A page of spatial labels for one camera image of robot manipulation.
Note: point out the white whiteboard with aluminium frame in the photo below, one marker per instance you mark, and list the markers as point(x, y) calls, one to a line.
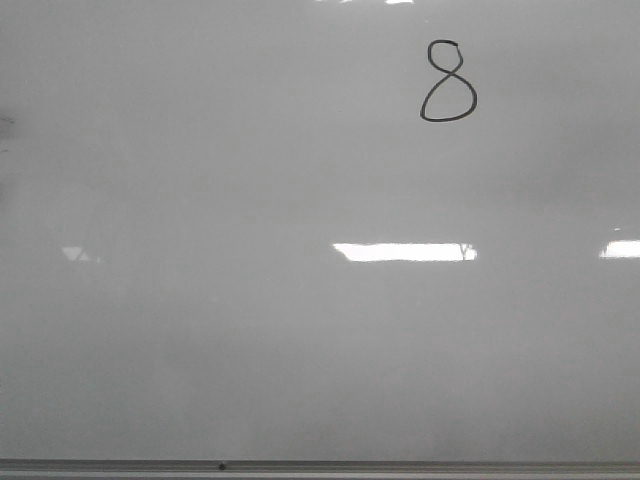
point(320, 230)

